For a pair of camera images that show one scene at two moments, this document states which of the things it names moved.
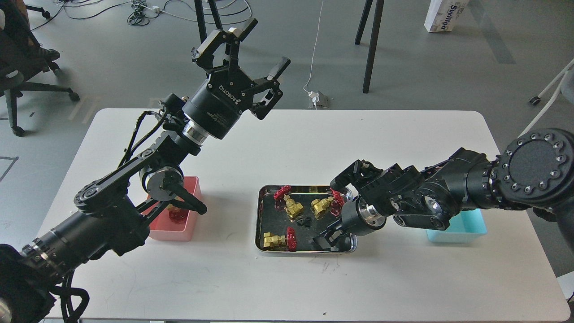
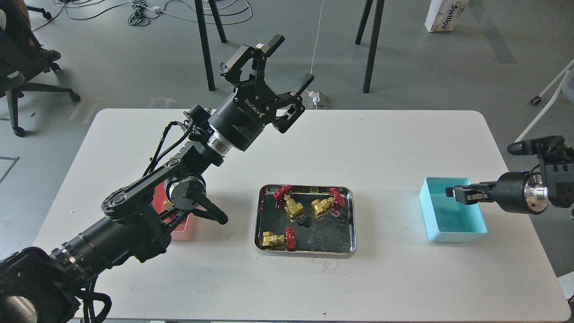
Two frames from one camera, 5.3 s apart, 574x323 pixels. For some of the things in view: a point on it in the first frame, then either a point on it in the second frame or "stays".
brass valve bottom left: (271, 242) stays
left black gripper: (214, 108) -> (241, 116)
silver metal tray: (288, 218) stays
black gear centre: (305, 221) stays
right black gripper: (358, 216) -> (515, 192)
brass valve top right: (334, 203) stays
